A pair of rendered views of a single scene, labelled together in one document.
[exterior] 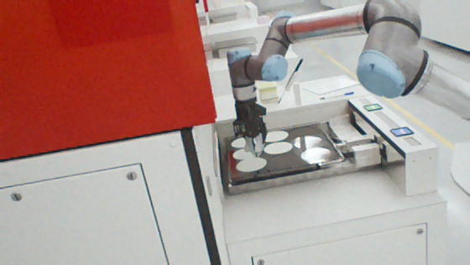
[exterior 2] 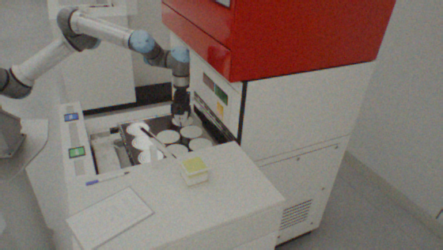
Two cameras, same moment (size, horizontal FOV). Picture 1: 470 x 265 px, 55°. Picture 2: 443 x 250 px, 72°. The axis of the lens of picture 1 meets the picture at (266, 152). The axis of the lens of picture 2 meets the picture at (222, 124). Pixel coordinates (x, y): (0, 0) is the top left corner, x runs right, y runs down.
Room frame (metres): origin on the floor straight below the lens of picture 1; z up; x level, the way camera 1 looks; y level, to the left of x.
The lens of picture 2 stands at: (2.54, -0.29, 1.69)
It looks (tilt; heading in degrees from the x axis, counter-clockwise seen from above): 33 degrees down; 155
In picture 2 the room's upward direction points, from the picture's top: 4 degrees clockwise
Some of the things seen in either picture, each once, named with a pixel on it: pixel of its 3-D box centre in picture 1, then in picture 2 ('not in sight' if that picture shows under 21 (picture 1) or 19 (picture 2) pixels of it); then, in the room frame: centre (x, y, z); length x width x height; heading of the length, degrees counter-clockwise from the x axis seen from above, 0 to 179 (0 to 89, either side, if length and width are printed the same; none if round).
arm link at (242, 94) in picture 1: (245, 91); (180, 78); (1.38, 0.04, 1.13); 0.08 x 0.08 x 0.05
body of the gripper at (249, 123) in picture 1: (248, 116); (181, 95); (1.37, 0.04, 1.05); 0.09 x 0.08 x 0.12; 157
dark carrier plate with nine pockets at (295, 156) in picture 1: (278, 148); (168, 137); (1.45, -0.04, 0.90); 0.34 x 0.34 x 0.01; 4
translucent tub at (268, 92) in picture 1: (268, 92); (194, 172); (1.81, -0.04, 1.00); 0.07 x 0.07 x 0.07; 6
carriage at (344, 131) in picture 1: (352, 141); (106, 159); (1.49, -0.30, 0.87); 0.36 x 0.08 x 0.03; 4
